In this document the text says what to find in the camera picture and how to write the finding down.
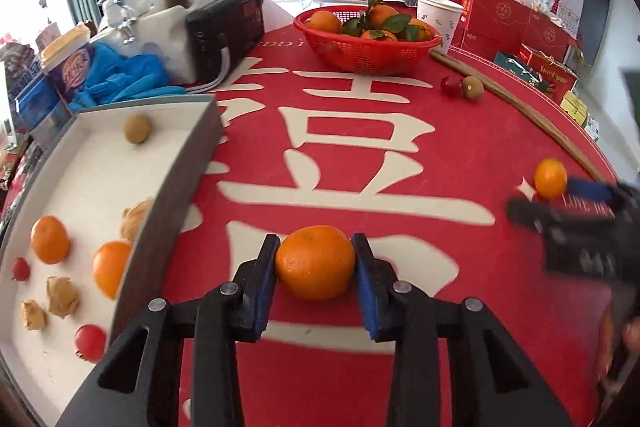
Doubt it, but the walnut tray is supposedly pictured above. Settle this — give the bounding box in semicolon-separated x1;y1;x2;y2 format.
20;299;48;333

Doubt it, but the blue cloth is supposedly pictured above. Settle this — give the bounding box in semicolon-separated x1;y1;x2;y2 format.
75;42;186;110

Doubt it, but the large red gift box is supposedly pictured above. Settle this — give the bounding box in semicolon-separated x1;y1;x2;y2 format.
462;0;533;52

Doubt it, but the flat red gift box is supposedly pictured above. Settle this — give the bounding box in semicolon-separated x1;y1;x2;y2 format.
450;27;501;58

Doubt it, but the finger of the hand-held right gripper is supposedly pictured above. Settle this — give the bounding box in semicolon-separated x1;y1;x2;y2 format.
506;197;563;234
562;177;616;208

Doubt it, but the white desk calendar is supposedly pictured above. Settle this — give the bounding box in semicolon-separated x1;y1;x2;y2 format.
555;0;586;40

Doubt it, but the walnut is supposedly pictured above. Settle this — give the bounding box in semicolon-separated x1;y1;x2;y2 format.
120;198;155;243

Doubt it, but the small orange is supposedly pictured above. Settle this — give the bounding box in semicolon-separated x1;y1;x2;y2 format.
30;215;71;265

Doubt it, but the yellow-green kiwi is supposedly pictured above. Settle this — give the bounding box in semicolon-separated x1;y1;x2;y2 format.
124;113;152;146

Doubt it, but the brown kiwi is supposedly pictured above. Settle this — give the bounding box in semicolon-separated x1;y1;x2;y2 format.
461;76;485;104

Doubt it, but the yellow box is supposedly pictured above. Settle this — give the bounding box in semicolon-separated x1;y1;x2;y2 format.
560;91;590;125

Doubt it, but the labelled tub with cream lid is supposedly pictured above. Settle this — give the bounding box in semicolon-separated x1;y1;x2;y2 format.
40;23;96;100

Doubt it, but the red printed tablecloth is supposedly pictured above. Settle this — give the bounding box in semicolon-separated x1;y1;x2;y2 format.
160;19;621;427

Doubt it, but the blue packet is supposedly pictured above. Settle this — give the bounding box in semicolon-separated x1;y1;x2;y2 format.
10;57;71;142

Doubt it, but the medium orange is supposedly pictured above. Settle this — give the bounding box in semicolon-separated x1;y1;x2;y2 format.
92;241;133;300

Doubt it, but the black portable radio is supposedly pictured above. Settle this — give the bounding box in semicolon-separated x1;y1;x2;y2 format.
186;0;266;85

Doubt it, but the person's right hand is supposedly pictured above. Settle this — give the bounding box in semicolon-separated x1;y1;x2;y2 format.
597;309;640;390

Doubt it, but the large orange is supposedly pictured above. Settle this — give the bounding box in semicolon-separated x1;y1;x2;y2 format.
533;158;569;200
274;225;357;302

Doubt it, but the grey cable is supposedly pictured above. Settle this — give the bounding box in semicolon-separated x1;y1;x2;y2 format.
187;47;232;95

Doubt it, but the floral paper cup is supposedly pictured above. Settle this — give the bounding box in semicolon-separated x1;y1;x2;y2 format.
416;0;465;55

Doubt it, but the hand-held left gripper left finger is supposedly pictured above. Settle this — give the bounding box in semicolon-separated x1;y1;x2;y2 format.
56;234;281;427

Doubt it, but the grey and white tray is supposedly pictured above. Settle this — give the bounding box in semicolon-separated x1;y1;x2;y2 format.
0;96;225;427

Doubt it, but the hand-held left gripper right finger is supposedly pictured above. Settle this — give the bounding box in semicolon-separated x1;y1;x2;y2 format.
350;233;576;427

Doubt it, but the red plastic basket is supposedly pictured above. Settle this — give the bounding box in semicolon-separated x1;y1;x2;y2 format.
293;5;443;76

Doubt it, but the curved wooden stick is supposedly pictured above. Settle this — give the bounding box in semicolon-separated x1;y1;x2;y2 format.
429;48;608;182

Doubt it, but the small physalis husk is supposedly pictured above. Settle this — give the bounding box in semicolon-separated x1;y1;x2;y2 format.
46;275;81;320

